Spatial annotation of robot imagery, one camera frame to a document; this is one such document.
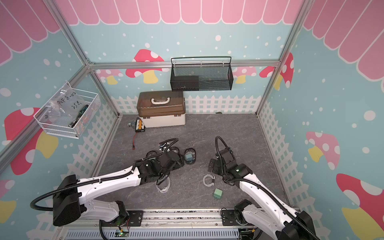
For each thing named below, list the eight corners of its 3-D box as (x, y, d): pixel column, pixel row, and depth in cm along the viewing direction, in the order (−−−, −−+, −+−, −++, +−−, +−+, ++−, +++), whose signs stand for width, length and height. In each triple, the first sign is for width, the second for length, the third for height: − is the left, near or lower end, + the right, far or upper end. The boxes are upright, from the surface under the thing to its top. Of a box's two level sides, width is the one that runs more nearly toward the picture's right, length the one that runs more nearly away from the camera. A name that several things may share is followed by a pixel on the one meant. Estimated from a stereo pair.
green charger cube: (213, 197, 83) (213, 196, 81) (214, 188, 86) (215, 187, 84) (220, 199, 82) (221, 198, 80) (222, 191, 85) (223, 189, 83)
